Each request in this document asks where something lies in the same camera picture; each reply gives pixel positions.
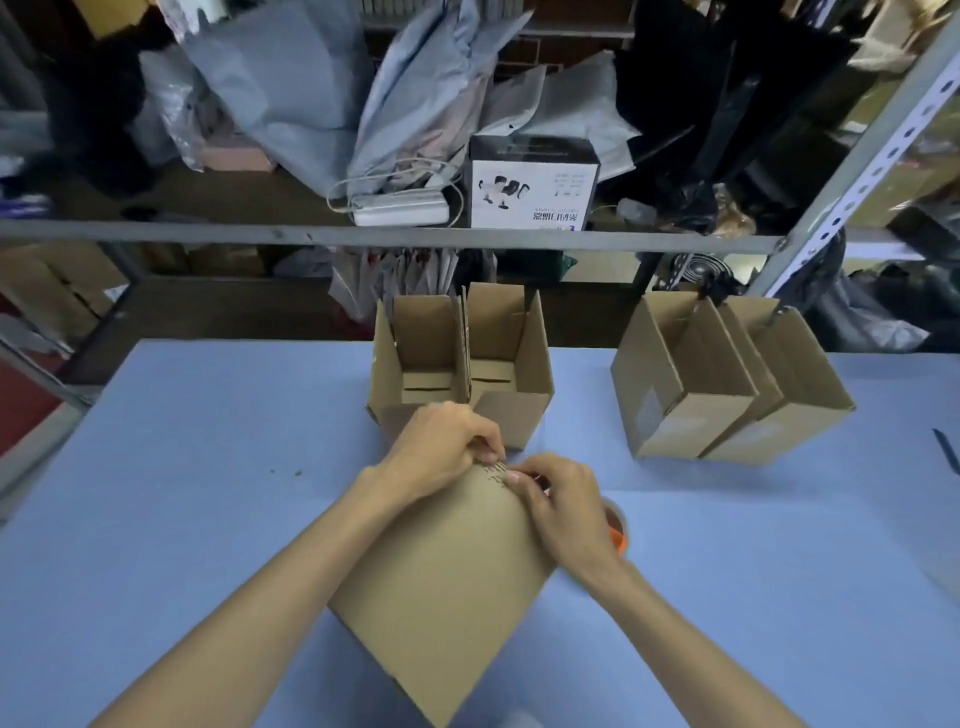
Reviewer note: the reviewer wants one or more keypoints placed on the person's left hand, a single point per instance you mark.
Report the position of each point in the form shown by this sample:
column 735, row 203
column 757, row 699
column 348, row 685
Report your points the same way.
column 435, row 450

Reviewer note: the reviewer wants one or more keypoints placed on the person's right hand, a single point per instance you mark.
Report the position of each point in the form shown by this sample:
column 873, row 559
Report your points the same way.
column 570, row 517

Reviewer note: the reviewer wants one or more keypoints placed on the orange blue tape dispenser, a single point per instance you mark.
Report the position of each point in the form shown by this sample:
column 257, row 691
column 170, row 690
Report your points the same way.
column 616, row 538

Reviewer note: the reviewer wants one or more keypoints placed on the plain brown cardboard box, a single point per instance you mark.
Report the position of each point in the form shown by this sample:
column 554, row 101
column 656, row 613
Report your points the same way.
column 810, row 390

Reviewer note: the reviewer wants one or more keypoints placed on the large brown storage cardboard box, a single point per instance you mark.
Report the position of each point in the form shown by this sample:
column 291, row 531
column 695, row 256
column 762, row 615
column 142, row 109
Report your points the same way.
column 45, row 292

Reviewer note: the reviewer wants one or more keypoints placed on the person's left forearm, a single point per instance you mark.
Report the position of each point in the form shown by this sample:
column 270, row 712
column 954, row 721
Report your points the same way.
column 247, row 615

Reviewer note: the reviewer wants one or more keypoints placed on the person's right forearm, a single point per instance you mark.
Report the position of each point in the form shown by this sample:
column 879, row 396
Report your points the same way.
column 690, row 660

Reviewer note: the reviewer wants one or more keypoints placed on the person's white shirt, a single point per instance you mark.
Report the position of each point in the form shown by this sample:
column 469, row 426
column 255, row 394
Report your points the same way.
column 517, row 721

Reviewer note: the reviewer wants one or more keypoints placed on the bundle of grey paper bags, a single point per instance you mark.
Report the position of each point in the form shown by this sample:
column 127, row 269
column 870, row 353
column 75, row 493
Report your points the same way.
column 390, row 274

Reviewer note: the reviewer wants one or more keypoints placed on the dark green bag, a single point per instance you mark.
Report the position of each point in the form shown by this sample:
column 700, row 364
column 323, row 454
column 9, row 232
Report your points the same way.
column 532, row 262

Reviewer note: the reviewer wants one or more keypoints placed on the white power strip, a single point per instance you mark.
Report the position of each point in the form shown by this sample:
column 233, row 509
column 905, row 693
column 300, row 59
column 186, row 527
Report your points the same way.
column 397, row 210

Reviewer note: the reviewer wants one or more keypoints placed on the white black printed box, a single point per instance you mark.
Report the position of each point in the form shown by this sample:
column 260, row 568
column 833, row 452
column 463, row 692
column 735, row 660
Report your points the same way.
column 525, row 195

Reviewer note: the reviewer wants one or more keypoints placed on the silver reflective roll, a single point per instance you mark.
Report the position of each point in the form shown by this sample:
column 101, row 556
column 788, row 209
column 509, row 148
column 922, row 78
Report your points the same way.
column 705, row 268

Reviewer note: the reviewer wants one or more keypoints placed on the grey metal shelving rack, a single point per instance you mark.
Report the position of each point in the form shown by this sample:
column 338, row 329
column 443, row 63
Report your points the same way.
column 225, row 232

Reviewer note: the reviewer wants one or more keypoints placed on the pile of black plastic bags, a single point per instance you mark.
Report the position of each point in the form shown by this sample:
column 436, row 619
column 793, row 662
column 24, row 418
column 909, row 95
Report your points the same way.
column 862, row 322

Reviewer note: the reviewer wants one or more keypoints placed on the dark blue pen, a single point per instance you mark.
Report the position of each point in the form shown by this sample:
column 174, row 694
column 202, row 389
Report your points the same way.
column 946, row 448

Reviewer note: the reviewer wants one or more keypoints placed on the pile of grey plastic mailers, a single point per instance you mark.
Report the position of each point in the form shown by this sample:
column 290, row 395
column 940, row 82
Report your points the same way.
column 300, row 75

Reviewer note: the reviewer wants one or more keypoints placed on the white perforated rack post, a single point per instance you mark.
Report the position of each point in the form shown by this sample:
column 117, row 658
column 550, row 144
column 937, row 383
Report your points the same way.
column 862, row 172

